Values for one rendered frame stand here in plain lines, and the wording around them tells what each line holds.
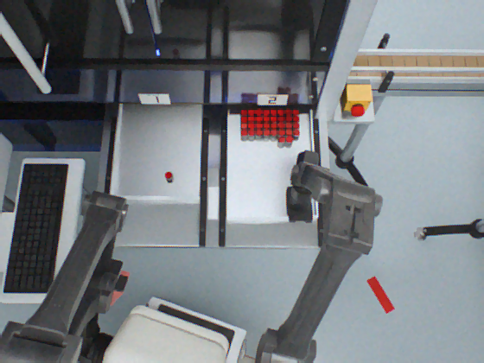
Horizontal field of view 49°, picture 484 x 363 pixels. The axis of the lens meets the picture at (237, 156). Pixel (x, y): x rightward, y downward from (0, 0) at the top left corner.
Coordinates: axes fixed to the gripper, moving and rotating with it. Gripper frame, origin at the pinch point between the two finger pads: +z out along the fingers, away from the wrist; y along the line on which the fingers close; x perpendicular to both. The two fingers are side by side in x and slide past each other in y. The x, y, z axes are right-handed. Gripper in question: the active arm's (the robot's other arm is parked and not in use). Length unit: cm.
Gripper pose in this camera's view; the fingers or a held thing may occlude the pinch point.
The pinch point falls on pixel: (296, 217)
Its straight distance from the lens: 152.8
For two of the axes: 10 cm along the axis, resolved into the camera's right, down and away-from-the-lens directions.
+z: 0.0, 5.3, 8.5
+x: -10.0, 0.0, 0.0
